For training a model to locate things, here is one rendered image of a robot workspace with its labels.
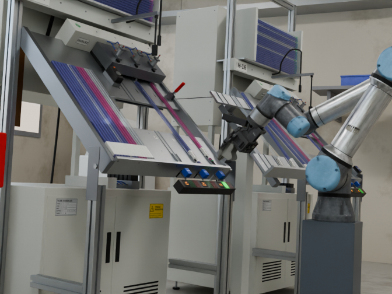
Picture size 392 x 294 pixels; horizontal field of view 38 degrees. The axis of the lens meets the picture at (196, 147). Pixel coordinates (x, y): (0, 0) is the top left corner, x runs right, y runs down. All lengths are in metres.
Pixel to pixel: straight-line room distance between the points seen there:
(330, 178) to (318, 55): 4.04
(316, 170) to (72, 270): 0.96
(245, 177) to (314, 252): 0.68
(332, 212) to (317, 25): 4.07
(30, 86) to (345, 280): 1.43
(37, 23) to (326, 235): 1.43
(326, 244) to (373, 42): 3.97
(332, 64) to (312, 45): 0.29
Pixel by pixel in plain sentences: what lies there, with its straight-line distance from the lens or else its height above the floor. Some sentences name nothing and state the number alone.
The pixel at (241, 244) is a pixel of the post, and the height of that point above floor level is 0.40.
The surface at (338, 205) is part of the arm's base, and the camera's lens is 2.08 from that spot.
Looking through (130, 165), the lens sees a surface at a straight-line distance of 1.93.
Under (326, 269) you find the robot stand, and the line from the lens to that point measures 2.07.
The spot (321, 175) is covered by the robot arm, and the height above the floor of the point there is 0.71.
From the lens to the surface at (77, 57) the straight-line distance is 2.37.
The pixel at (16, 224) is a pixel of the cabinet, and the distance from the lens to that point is 2.22.
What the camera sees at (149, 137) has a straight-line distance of 2.17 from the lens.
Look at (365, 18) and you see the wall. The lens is 5.92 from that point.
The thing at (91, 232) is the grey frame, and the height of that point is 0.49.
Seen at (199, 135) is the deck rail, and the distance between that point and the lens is 2.48.
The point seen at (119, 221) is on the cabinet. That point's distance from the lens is 2.35.
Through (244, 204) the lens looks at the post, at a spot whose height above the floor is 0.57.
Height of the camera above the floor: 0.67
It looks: 3 degrees up
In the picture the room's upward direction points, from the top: 3 degrees clockwise
